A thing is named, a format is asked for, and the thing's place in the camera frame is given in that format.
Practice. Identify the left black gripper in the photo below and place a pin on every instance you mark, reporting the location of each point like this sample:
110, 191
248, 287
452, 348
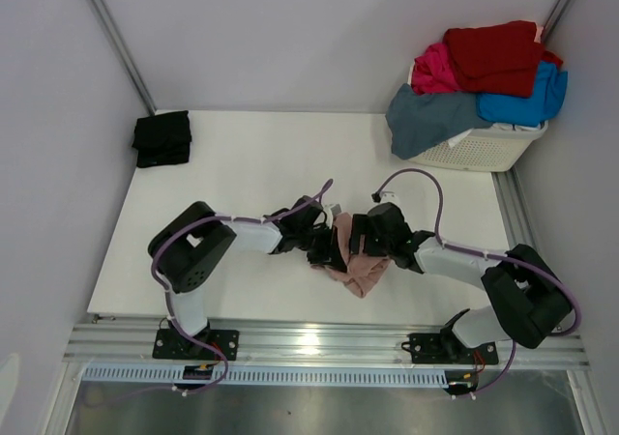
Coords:
330, 254

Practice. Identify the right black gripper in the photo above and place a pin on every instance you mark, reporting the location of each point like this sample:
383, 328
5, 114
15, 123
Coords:
361, 225

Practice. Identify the pink t shirt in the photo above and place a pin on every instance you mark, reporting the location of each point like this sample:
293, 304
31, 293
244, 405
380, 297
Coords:
358, 273

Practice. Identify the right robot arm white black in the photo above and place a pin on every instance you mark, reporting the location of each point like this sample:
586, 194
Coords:
526, 303

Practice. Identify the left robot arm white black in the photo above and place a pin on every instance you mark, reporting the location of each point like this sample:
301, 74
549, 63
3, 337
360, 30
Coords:
190, 248

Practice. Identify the grey blue t shirt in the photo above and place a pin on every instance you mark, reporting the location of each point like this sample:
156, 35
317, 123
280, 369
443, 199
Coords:
419, 122

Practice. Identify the white laundry basket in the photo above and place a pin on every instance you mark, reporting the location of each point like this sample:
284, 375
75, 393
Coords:
480, 150

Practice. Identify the white t shirt in basket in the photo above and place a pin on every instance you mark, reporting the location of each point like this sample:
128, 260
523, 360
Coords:
521, 128

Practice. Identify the magenta t shirt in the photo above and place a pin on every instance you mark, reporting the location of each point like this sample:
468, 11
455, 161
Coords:
432, 72

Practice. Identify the folded black t shirt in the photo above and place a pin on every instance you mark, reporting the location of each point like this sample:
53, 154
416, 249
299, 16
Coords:
163, 139

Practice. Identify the dark red t shirt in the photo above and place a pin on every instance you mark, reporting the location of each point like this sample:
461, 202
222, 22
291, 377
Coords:
501, 59

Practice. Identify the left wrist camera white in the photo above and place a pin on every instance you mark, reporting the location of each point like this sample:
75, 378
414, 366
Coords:
333, 209

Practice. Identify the white slotted cable duct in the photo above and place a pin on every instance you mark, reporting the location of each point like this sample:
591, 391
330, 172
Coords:
267, 376

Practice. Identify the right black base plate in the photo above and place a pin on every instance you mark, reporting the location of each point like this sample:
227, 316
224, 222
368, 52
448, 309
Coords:
434, 348

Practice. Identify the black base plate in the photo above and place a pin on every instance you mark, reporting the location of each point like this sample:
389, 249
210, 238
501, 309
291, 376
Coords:
170, 345
434, 348

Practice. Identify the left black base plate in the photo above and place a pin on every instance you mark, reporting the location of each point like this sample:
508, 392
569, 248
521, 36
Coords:
170, 345

